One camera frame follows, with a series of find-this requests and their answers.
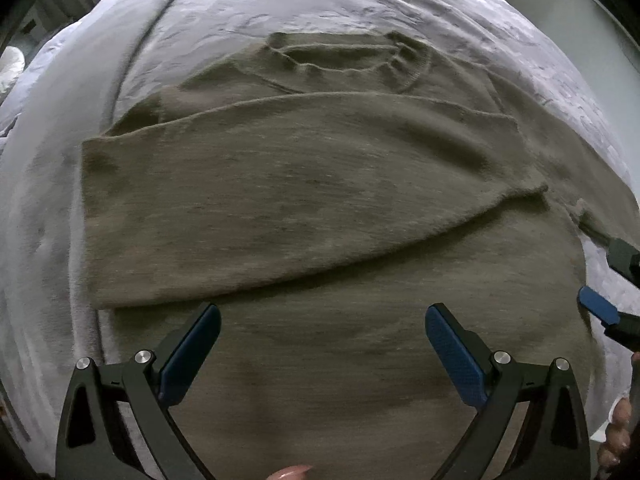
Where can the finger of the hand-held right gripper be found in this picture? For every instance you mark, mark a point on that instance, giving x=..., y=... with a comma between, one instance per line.
x=624, y=260
x=597, y=305

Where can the round white cushion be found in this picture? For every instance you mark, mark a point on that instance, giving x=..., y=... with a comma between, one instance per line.
x=10, y=67

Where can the person's left hand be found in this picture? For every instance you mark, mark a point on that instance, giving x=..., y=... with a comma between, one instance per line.
x=291, y=473

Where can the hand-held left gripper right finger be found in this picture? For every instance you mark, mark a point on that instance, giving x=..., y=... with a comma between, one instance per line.
x=452, y=347

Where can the light grey bed sheet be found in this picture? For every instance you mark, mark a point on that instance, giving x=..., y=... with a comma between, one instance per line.
x=75, y=90

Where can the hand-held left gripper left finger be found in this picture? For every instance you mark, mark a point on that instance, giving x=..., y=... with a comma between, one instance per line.
x=192, y=345

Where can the person's right hand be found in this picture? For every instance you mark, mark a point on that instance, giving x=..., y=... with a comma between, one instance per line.
x=616, y=435

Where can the khaki knit sweater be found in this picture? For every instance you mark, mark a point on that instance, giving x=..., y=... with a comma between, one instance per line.
x=300, y=200

